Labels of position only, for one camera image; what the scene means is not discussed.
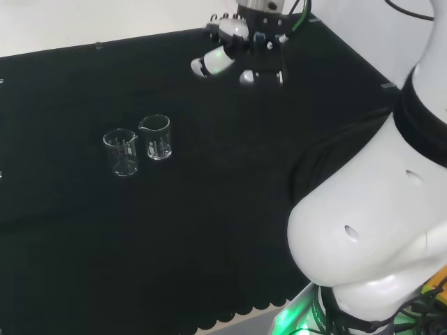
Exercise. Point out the yellow stop button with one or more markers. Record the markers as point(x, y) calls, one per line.
point(436, 279)

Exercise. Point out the clear glass beaker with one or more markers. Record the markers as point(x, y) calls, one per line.
point(122, 164)

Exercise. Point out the black bench cloth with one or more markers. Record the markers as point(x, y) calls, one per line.
point(209, 216)

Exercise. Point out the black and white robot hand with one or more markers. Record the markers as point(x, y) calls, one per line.
point(265, 59)

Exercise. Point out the clear beaker with white print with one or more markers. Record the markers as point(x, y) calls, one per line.
point(155, 150)

